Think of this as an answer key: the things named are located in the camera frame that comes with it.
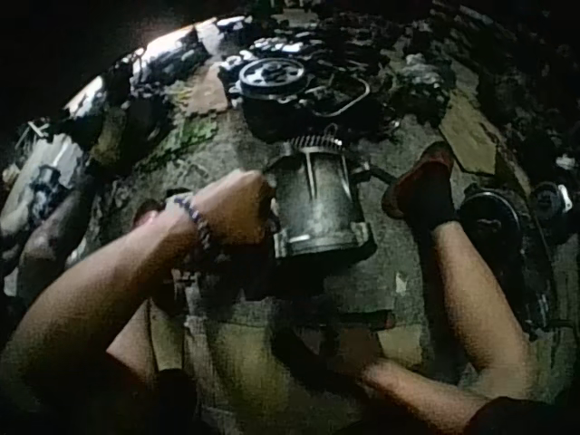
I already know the grey metal motor housing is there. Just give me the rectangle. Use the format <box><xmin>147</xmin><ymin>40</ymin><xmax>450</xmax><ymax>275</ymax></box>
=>
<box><xmin>261</xmin><ymin>134</ymin><xmax>380</xmax><ymax>260</ymax></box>

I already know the black metal tray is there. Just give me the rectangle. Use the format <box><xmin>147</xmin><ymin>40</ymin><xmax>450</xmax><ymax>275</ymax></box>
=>
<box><xmin>307</xmin><ymin>74</ymin><xmax>372</xmax><ymax>118</ymax></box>

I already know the heap of dark engine parts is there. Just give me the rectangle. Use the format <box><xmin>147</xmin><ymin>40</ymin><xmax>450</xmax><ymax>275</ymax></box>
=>
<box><xmin>217</xmin><ymin>8</ymin><xmax>459</xmax><ymax>135</ymax></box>

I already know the brown cardboard piece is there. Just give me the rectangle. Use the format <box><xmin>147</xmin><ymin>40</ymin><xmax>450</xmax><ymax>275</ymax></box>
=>
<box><xmin>436</xmin><ymin>89</ymin><xmax>500</xmax><ymax>177</ymax></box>

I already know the heap of metal scrap parts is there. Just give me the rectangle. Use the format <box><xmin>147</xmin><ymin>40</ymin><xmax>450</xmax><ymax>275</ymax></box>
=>
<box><xmin>0</xmin><ymin>26</ymin><xmax>214</xmax><ymax>291</ymax></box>

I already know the cardboard floor sheet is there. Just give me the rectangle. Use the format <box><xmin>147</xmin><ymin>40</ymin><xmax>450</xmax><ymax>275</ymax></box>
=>
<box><xmin>149</xmin><ymin>256</ymin><xmax>428</xmax><ymax>435</ymax></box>

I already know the person's right hand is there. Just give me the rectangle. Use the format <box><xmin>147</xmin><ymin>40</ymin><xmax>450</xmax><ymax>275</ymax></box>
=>
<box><xmin>271</xmin><ymin>324</ymin><xmax>382</xmax><ymax>393</ymax></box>

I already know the round black motor part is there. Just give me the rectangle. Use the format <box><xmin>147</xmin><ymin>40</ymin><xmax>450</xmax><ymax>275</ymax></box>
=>
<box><xmin>459</xmin><ymin>184</ymin><xmax>523</xmax><ymax>276</ymax></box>

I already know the metal pulley engine part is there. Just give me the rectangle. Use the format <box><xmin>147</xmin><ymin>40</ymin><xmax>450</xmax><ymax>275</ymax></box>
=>
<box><xmin>225</xmin><ymin>56</ymin><xmax>321</xmax><ymax>140</ymax></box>

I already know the small grey metal part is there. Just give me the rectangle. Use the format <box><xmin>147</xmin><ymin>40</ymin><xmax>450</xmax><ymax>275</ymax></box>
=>
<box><xmin>527</xmin><ymin>179</ymin><xmax>575</xmax><ymax>219</ymax></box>

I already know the person's left hand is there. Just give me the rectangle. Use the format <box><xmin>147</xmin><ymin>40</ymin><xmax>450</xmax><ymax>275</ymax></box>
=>
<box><xmin>193</xmin><ymin>169</ymin><xmax>278</xmax><ymax>249</ymax></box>

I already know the beaded bracelet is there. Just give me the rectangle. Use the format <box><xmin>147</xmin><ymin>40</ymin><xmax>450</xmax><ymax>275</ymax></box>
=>
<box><xmin>173</xmin><ymin>191</ymin><xmax>215</xmax><ymax>253</ymax></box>

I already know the small cardboard piece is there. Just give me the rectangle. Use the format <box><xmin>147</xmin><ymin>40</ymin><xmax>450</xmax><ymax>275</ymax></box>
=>
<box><xmin>182</xmin><ymin>66</ymin><xmax>233</xmax><ymax>120</ymax></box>

